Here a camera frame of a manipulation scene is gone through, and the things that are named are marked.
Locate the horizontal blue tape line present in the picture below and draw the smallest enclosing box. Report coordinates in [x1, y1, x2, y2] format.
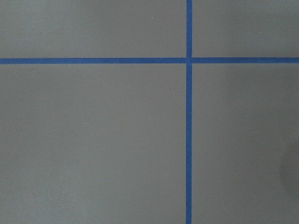
[0, 57, 299, 64]

